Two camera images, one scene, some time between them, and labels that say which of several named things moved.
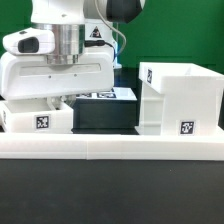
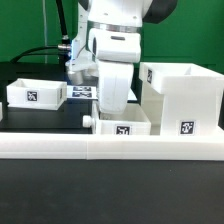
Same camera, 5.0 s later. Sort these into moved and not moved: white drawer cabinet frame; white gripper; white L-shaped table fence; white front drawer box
Moved: white gripper; white front drawer box
Not moved: white L-shaped table fence; white drawer cabinet frame
